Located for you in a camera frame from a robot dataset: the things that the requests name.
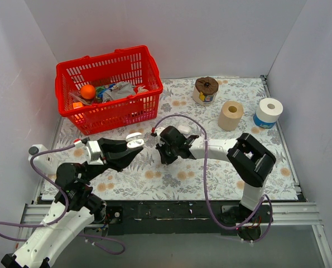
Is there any small orange box in basket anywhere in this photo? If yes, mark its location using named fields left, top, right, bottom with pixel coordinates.
left=73, top=102, right=84, bottom=109

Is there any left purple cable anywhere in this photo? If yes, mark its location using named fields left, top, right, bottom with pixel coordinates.
left=0, top=143, right=126, bottom=255

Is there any floral patterned table mat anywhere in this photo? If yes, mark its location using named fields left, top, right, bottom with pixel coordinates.
left=41, top=77, right=295, bottom=201

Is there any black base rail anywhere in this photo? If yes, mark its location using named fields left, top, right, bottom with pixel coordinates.
left=73, top=200, right=263, bottom=237

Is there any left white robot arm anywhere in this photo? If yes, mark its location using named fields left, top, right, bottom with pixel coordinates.
left=1, top=132, right=144, bottom=267

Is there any grey crumpled snack bag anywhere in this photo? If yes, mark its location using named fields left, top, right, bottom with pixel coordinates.
left=102, top=82, right=136, bottom=102

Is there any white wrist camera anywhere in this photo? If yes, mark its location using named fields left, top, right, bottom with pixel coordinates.
left=151, top=127, right=165, bottom=137
left=74, top=138, right=103, bottom=165

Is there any brown topped paper roll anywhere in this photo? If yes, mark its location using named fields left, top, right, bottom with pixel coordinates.
left=193, top=76, right=219, bottom=106

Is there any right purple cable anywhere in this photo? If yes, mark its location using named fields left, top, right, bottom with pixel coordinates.
left=151, top=114, right=274, bottom=242

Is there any red plastic shopping basket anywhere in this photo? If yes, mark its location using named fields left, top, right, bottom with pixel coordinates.
left=55, top=45, right=163, bottom=135

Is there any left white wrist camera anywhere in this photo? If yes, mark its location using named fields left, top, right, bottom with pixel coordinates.
left=74, top=138, right=103, bottom=165

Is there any white toilet roll blue wrap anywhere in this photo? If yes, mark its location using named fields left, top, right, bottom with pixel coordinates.
left=253, top=98, right=283, bottom=129

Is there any purple cable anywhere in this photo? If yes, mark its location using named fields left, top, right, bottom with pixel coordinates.
left=151, top=114, right=274, bottom=242
left=0, top=143, right=126, bottom=255

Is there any orange fruit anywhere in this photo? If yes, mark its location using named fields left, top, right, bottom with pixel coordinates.
left=80, top=84, right=96, bottom=100

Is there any beige toilet paper roll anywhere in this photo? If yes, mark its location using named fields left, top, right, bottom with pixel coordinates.
left=218, top=100, right=244, bottom=131

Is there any white oval earbud charging case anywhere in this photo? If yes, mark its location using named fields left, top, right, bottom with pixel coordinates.
left=177, top=125, right=191, bottom=135

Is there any white box with grey knob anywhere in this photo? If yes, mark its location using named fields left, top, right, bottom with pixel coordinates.
left=28, top=144, right=59, bottom=176

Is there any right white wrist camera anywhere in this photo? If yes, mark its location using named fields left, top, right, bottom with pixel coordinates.
left=151, top=127, right=165, bottom=137

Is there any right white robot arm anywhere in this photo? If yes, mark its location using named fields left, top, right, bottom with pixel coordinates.
left=151, top=126, right=276, bottom=222

